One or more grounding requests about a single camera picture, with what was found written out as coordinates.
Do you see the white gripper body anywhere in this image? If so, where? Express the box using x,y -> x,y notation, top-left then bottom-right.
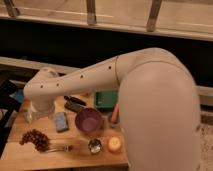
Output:
28,100 -> 55,120

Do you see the black chair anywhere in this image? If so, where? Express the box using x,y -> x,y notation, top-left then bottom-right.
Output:
0,71 -> 21,157

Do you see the dark red grape bunch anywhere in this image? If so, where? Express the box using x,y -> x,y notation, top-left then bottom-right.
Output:
20,129 -> 50,152

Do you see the orange carrot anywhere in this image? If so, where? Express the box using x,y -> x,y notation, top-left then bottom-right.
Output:
111,103 -> 119,123

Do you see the purple bowl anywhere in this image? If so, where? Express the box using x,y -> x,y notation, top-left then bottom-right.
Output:
75,108 -> 103,134

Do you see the wooden table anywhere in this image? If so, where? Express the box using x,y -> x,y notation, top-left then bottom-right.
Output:
0,97 -> 128,171

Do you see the dark rectangular block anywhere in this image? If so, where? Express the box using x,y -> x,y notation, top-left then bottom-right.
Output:
64,101 -> 84,112

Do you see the small metal cup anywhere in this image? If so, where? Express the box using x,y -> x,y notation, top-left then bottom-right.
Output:
88,138 -> 102,154

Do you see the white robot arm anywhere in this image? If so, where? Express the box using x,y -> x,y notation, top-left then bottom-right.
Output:
24,48 -> 201,171

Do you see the blue sponge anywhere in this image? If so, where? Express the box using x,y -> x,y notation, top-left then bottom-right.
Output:
55,112 -> 69,133

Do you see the green plastic tray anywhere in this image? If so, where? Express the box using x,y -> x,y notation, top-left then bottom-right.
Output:
94,90 -> 118,111

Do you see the black brush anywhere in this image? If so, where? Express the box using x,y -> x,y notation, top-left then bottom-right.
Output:
64,96 -> 87,106

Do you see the grey-blue cloth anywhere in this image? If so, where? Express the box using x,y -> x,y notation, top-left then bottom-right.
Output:
23,111 -> 30,123

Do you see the yellow round fruit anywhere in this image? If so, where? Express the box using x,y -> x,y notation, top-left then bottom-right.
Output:
107,136 -> 122,153

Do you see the small blue cup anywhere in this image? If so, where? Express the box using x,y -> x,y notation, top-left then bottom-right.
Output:
107,112 -> 120,129

